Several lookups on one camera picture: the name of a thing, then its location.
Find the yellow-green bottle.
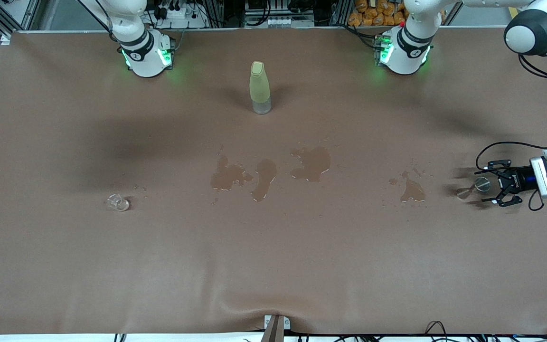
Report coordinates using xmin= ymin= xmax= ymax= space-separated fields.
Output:
xmin=249 ymin=61 xmax=272 ymax=115

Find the white power strip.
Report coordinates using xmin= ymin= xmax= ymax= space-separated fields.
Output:
xmin=159 ymin=4 xmax=189 ymax=19

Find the table edge clamp bracket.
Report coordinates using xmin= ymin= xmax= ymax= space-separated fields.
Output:
xmin=262 ymin=314 xmax=291 ymax=342

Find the white terminal strip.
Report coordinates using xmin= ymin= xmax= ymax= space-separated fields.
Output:
xmin=246 ymin=14 xmax=315 ymax=28

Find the spilled liquid puddle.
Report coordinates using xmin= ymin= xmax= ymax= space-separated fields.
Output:
xmin=210 ymin=154 xmax=254 ymax=193
xmin=290 ymin=146 xmax=332 ymax=183
xmin=251 ymin=158 xmax=278 ymax=202
xmin=399 ymin=171 xmax=427 ymax=203

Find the black cable loop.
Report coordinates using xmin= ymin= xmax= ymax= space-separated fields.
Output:
xmin=424 ymin=321 xmax=448 ymax=339

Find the aluminium frame strut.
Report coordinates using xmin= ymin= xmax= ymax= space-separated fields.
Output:
xmin=17 ymin=0 xmax=41 ymax=31

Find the steel double jigger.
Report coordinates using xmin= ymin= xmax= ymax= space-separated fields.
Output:
xmin=456 ymin=177 xmax=491 ymax=200

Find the brown table mat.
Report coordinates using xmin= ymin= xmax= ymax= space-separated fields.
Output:
xmin=0 ymin=26 xmax=547 ymax=335

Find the bag of orange snacks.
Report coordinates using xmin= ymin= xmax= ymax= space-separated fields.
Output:
xmin=348 ymin=0 xmax=409 ymax=27

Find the clear glass measuring cup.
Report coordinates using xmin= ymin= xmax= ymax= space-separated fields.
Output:
xmin=106 ymin=193 xmax=131 ymax=212

